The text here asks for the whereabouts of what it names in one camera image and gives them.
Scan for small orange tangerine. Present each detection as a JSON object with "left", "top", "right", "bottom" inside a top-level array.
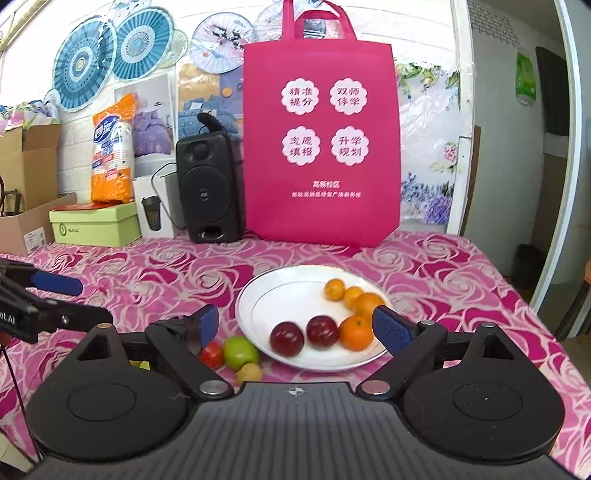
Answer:
[
  {"left": 324, "top": 278, "right": 346, "bottom": 302},
  {"left": 342, "top": 286, "right": 363, "bottom": 310}
]

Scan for dark red plum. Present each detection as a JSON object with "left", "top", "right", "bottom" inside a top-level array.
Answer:
[
  {"left": 305, "top": 315, "right": 339, "bottom": 349},
  {"left": 270, "top": 322, "right": 304, "bottom": 357}
]

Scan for small red tomato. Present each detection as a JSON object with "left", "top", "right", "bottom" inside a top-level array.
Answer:
[{"left": 198, "top": 341, "right": 224, "bottom": 370}]

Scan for orange tangerine front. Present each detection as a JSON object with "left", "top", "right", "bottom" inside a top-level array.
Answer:
[{"left": 339, "top": 316, "right": 374, "bottom": 351}]

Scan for orange tangerine rear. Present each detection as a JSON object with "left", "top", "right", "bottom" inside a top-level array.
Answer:
[{"left": 353, "top": 292, "right": 386, "bottom": 321}]

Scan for pink rose tablecloth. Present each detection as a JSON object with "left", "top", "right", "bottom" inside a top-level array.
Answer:
[{"left": 27, "top": 232, "right": 590, "bottom": 478}]

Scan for small yellow fruit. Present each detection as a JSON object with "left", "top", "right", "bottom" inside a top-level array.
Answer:
[{"left": 235, "top": 362, "right": 263, "bottom": 385}]

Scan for green shoe box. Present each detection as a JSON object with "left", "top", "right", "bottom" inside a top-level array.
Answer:
[{"left": 49, "top": 202, "right": 141, "bottom": 247}]

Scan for orange white snack bag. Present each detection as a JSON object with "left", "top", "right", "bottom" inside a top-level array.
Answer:
[{"left": 91, "top": 93, "right": 137, "bottom": 204}]

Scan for white box with cup picture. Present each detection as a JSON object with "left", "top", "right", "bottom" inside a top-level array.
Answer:
[{"left": 132, "top": 171, "right": 185, "bottom": 239}]

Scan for white round plate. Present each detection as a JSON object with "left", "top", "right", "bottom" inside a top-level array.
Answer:
[{"left": 233, "top": 263, "right": 400, "bottom": 373}]

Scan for cardboard box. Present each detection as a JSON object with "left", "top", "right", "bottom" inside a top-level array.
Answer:
[{"left": 1, "top": 124, "right": 77, "bottom": 256}]

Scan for black speaker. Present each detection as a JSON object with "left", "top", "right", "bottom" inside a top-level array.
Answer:
[{"left": 175, "top": 130, "right": 245, "bottom": 243}]

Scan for bedding poster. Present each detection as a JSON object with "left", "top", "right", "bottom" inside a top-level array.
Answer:
[{"left": 114, "top": 74, "right": 176, "bottom": 177}]

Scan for pink tote bag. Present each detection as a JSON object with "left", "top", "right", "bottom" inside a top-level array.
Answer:
[{"left": 243, "top": 2, "right": 402, "bottom": 247}]

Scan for blue paper fan left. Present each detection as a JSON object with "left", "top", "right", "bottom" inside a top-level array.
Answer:
[{"left": 52, "top": 16, "right": 117, "bottom": 112}]

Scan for blue paper fan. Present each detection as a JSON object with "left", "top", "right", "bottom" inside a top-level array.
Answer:
[
  {"left": 52, "top": 16, "right": 117, "bottom": 112},
  {"left": 112, "top": 7, "right": 174, "bottom": 81}
]

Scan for blue paper fan right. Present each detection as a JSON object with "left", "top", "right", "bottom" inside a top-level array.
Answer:
[{"left": 112, "top": 7, "right": 174, "bottom": 81}]

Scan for white paper umbrella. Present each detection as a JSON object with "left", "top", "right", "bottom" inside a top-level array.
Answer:
[{"left": 188, "top": 12, "right": 256, "bottom": 75}]

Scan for green hanging bag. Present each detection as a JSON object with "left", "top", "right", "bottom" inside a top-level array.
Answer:
[{"left": 515, "top": 51, "right": 537, "bottom": 106}]

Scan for black cable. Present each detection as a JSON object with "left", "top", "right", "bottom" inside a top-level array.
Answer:
[{"left": 0, "top": 345, "right": 43, "bottom": 462}]

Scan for floral wall curtain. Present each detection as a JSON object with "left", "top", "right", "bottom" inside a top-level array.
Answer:
[{"left": 396, "top": 63, "right": 462, "bottom": 226}]

